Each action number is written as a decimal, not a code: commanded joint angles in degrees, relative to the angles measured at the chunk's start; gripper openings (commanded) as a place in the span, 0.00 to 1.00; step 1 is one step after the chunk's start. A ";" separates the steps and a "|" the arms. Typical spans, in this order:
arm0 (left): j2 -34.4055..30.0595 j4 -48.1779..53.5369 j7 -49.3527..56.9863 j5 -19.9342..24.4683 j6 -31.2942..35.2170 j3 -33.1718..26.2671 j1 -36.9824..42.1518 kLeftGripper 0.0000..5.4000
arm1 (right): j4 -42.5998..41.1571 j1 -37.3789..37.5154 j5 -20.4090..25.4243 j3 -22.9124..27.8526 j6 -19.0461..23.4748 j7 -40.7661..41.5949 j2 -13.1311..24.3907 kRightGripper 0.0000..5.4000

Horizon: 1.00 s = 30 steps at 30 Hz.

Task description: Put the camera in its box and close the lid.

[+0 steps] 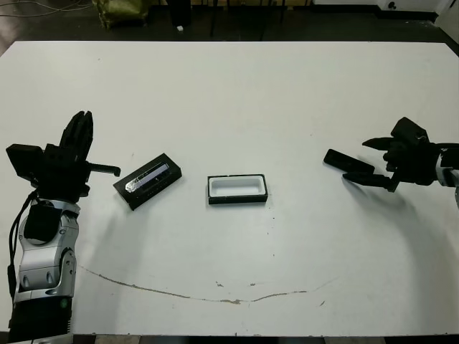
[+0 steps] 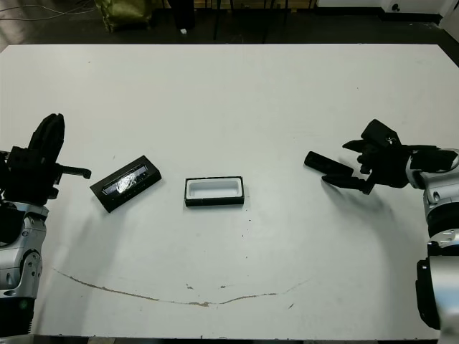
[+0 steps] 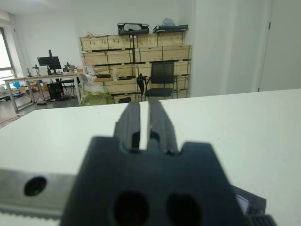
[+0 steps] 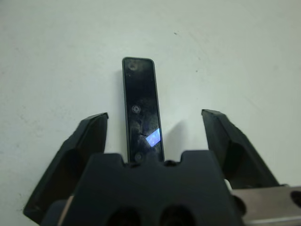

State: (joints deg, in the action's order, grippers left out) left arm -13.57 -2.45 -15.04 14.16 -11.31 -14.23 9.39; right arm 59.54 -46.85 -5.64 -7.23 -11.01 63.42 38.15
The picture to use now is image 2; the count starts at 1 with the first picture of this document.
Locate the slim black camera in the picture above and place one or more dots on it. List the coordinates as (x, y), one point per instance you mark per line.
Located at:
(322, 163)

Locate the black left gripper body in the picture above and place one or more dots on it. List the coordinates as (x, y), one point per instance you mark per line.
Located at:
(28, 175)

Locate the olive green bag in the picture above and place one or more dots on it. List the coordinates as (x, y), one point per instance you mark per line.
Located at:
(123, 14)

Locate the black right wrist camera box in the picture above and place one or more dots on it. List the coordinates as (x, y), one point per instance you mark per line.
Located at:
(376, 132)

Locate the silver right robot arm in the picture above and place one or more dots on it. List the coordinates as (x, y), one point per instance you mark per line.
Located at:
(437, 193)

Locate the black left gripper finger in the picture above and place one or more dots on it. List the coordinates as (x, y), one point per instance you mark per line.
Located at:
(42, 138)
(57, 138)

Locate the black metal chair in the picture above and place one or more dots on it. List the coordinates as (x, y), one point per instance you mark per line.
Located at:
(216, 19)

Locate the black round wall knob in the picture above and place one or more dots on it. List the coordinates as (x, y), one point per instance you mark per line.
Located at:
(396, 6)

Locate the black printed box lid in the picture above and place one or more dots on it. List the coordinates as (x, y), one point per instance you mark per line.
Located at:
(143, 175)

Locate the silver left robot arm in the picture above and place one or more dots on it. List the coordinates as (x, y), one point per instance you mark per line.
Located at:
(21, 258)

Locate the black trouser legs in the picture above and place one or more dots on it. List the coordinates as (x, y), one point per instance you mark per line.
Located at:
(183, 14)

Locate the black box with white insert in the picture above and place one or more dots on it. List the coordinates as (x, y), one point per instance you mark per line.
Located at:
(215, 190)

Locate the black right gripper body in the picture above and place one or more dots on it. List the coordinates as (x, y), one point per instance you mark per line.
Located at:
(387, 165)

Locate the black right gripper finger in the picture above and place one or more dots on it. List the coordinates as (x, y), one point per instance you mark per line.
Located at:
(356, 145)
(348, 181)

